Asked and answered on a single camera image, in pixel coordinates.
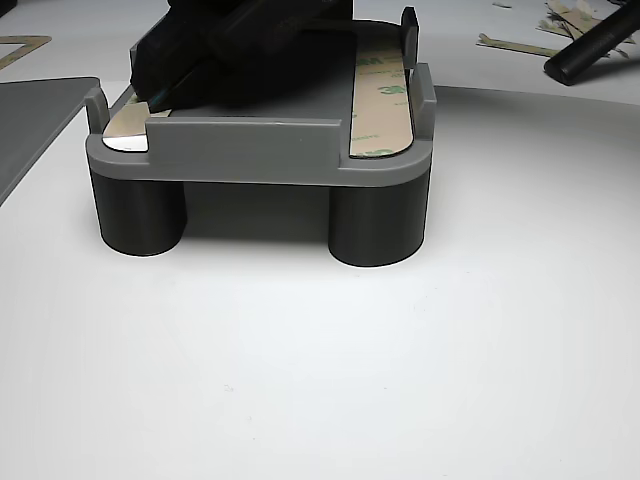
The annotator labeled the tan film scrap pile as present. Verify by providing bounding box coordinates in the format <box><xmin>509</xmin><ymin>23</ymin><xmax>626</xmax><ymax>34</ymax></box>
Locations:
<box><xmin>537</xmin><ymin>0</ymin><xmax>601</xmax><ymax>39</ymax></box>

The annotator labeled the white adhesive tape strip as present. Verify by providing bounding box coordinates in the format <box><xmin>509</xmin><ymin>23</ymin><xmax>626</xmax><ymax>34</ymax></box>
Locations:
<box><xmin>102</xmin><ymin>102</ymin><xmax>174</xmax><ymax>154</ymax></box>

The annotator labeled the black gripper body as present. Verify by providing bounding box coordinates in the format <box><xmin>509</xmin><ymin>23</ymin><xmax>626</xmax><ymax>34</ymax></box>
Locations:
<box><xmin>167</xmin><ymin>0</ymin><xmax>357</xmax><ymax>109</ymax></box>

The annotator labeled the black upright tab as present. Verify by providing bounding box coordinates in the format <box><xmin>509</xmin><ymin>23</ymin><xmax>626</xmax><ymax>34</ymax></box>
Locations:
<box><xmin>399</xmin><ymin>5</ymin><xmax>421</xmax><ymax>70</ymax></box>

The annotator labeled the long thin film scrap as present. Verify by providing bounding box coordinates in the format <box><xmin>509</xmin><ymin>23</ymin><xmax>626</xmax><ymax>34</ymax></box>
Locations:
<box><xmin>477</xmin><ymin>30</ymin><xmax>559</xmax><ymax>55</ymax></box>

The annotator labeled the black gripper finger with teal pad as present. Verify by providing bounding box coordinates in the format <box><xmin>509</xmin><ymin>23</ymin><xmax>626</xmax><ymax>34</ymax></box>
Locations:
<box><xmin>129</xmin><ymin>7</ymin><xmax>221</xmax><ymax>113</ymax></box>

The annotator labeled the grey fixture with black legs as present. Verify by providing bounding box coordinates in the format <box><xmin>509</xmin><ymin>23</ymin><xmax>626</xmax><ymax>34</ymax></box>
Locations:
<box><xmin>84</xmin><ymin>18</ymin><xmax>439</xmax><ymax>269</ymax></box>

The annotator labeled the black cylindrical rod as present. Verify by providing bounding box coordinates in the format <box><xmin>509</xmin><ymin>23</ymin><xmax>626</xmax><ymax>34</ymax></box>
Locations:
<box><xmin>543</xmin><ymin>2</ymin><xmax>640</xmax><ymax>84</ymax></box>

